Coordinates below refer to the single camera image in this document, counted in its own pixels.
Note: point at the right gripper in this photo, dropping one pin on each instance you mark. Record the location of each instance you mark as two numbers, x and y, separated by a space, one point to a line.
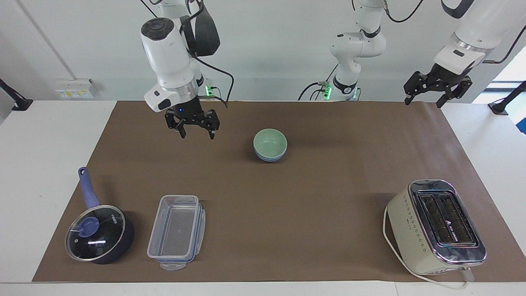
187 111

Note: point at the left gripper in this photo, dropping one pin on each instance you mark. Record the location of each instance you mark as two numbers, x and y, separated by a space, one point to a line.
446 78

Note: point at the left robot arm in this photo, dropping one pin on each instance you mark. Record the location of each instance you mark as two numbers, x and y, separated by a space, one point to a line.
357 45

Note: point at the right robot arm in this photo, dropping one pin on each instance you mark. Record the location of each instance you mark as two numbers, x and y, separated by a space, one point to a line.
166 53

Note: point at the green bowl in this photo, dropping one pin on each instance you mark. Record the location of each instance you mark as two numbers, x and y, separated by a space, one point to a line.
270 142

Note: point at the blue bowl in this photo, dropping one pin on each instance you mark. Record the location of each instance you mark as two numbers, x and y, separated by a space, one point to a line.
269 159

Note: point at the black stand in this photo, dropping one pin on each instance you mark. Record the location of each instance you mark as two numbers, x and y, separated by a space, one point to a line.
499 107
20 105

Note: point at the clear plastic food container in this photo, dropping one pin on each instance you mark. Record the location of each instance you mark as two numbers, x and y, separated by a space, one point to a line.
172 266
176 230

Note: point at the dark blue saucepan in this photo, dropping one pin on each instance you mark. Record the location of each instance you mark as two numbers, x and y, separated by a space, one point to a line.
88 193

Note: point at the glass pot lid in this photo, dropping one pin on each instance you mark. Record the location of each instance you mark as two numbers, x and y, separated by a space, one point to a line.
102 234

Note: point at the cream toaster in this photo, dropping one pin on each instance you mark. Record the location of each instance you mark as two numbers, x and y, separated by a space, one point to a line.
415 238

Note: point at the white wall socket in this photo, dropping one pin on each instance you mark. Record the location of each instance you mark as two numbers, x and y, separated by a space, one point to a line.
74 88

